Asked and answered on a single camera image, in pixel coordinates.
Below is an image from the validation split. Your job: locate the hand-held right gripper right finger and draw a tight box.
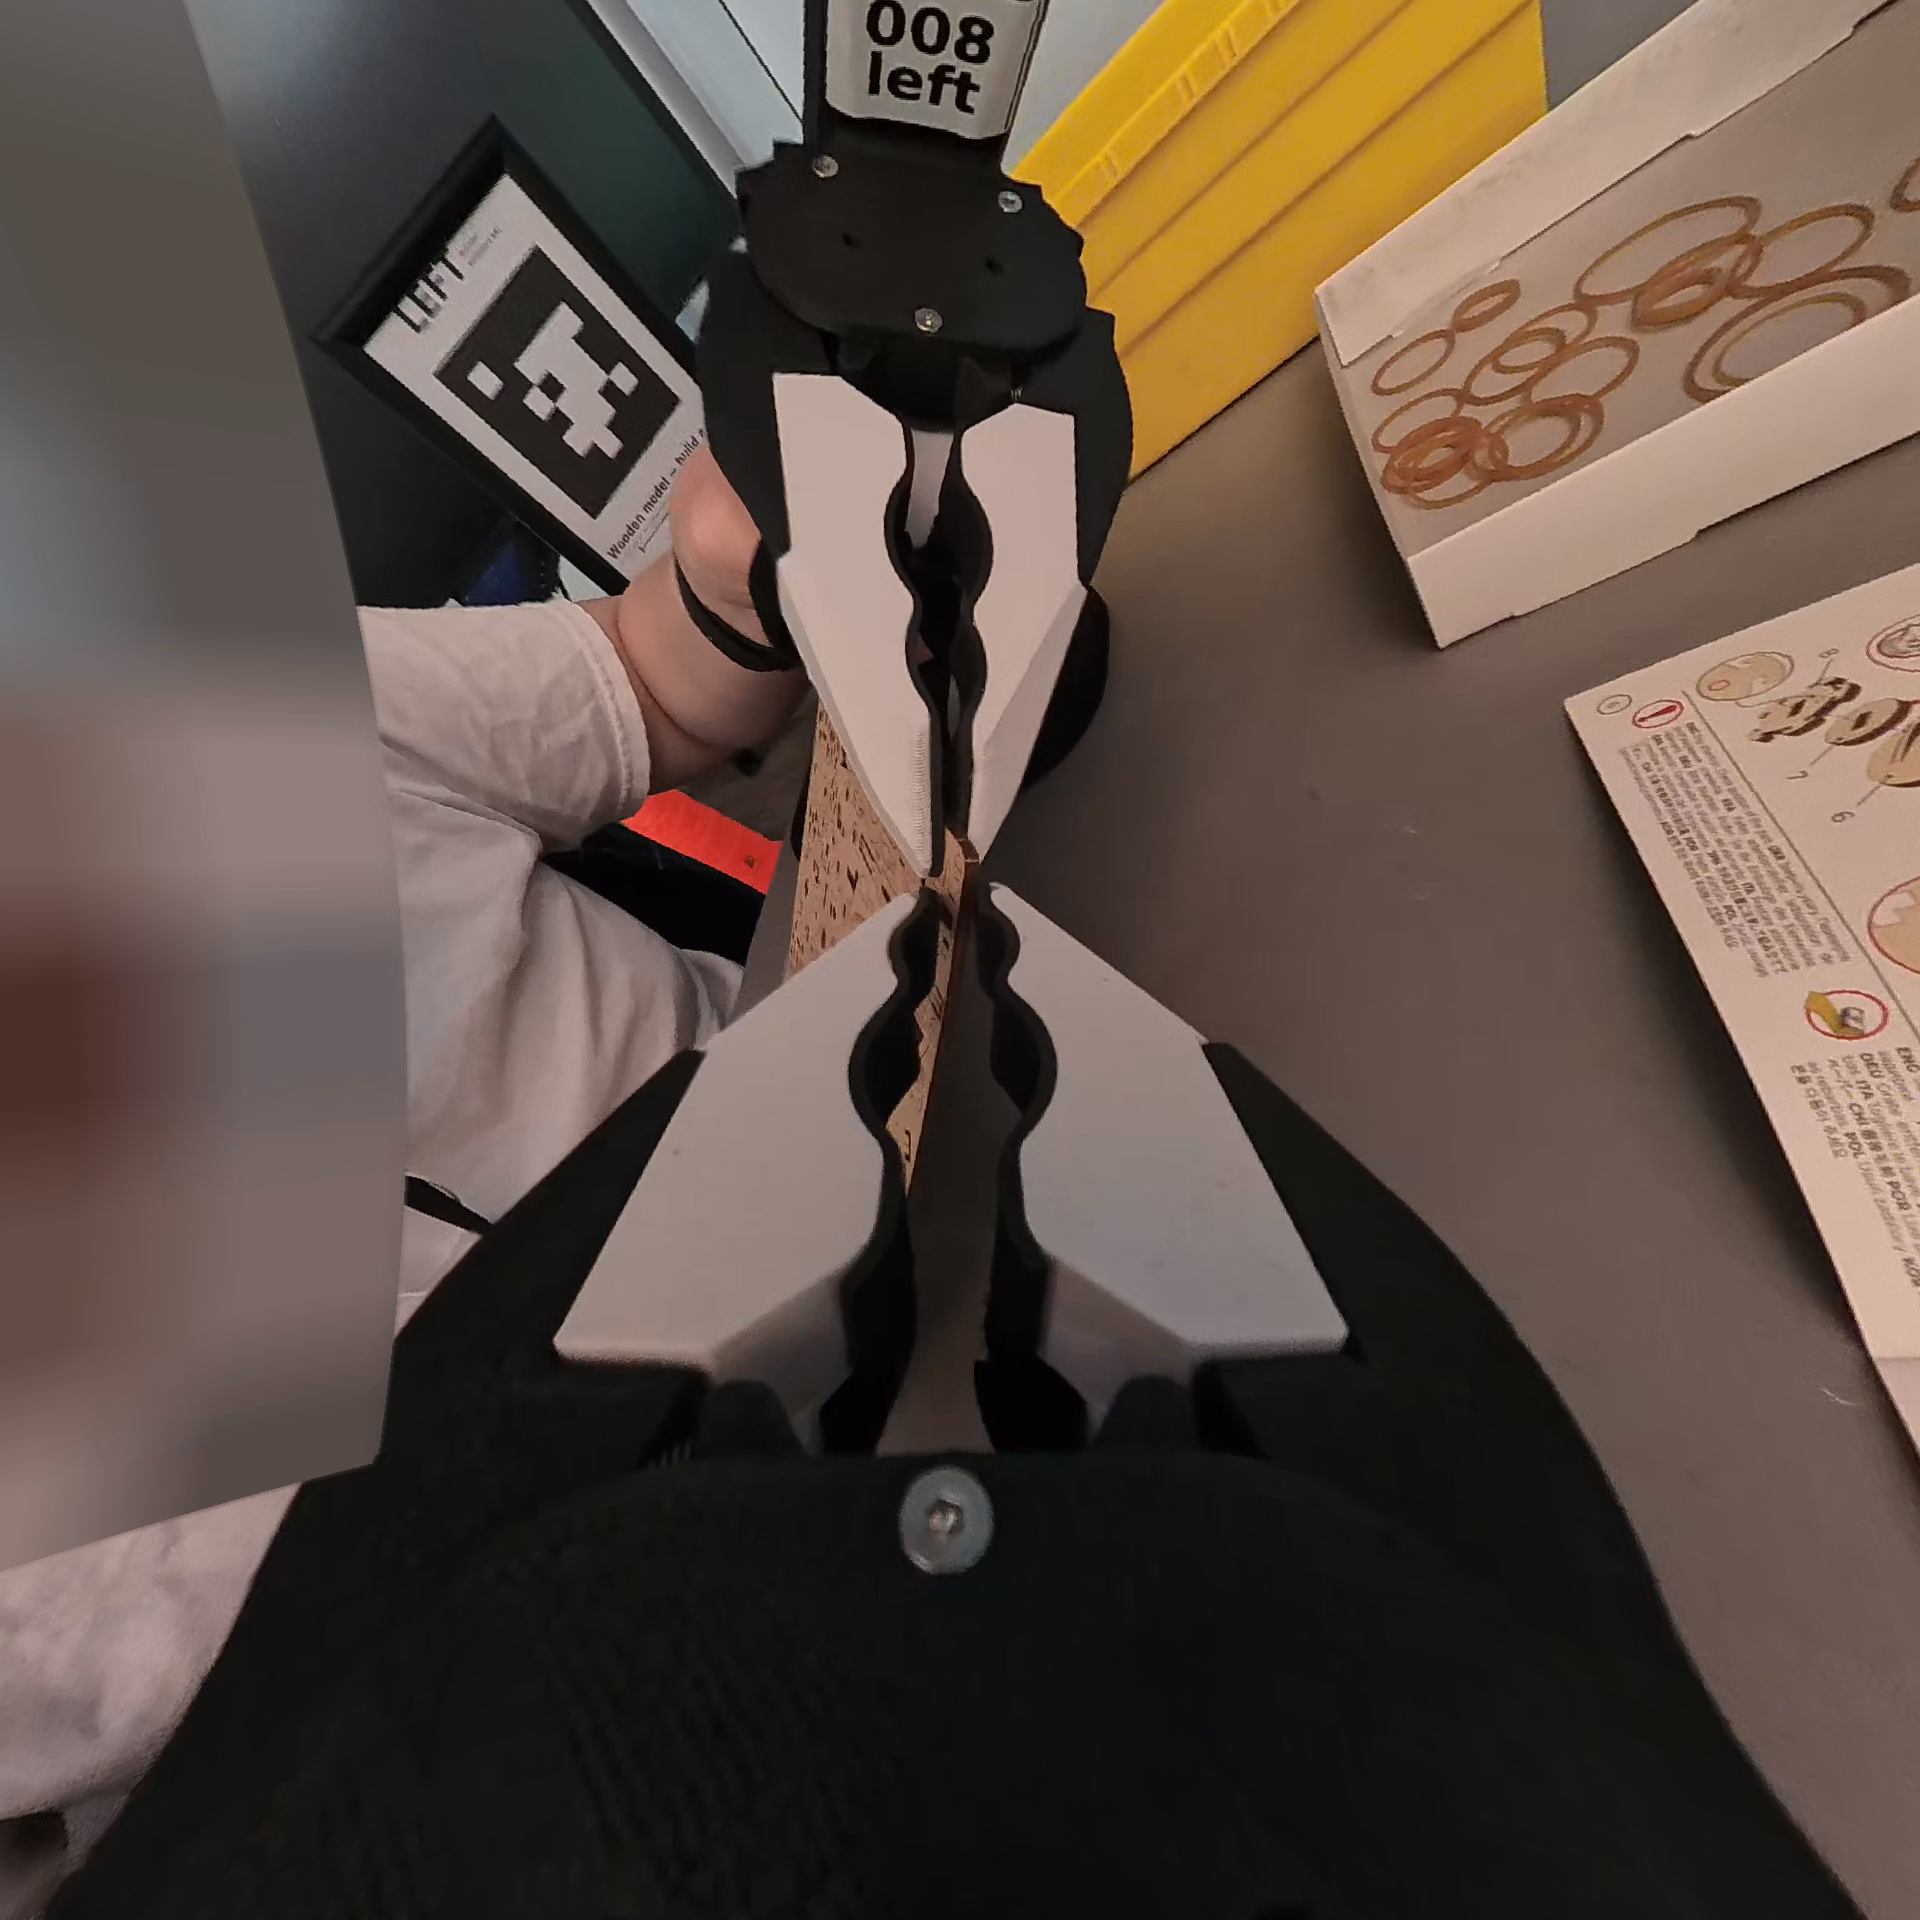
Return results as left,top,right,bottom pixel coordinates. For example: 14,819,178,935
982,883,1348,1443

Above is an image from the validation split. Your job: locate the yellow plastic bin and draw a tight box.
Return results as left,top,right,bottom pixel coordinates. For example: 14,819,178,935
1012,0,1548,483

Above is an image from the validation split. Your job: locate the framed black white marker sign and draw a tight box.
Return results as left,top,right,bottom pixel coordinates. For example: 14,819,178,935
316,116,735,595

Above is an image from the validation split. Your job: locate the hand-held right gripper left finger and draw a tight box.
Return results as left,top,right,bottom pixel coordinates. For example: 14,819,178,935
556,887,924,1455

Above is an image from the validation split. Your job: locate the pile of wooden rings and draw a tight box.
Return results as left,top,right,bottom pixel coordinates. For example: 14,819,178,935
1366,159,1920,512

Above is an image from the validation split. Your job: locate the red plastic object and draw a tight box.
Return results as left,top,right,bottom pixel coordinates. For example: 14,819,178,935
618,787,783,889

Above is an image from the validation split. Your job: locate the white cardboard box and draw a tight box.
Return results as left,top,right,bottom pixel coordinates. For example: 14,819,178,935
1311,0,1920,650

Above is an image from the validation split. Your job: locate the person's left hand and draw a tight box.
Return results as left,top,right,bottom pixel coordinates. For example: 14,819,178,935
661,479,794,666

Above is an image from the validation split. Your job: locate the printed instruction booklet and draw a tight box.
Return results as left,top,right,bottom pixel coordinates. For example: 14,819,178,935
1564,562,1920,1456

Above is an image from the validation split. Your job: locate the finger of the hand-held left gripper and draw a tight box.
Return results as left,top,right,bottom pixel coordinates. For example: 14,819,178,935
767,372,946,880
949,400,1085,873

